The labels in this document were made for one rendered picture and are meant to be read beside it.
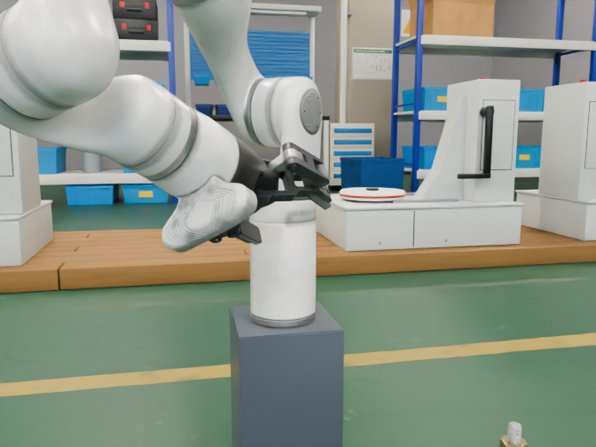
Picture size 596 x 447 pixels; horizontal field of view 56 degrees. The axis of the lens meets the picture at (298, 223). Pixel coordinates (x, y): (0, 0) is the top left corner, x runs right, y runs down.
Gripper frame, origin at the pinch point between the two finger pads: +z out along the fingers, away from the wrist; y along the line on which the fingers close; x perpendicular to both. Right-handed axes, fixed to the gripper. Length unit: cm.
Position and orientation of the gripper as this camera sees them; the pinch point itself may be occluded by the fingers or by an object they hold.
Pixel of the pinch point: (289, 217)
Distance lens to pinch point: 61.9
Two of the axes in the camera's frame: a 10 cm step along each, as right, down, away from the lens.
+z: 5.2, 3.2, 7.9
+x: 2.1, 8.5, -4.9
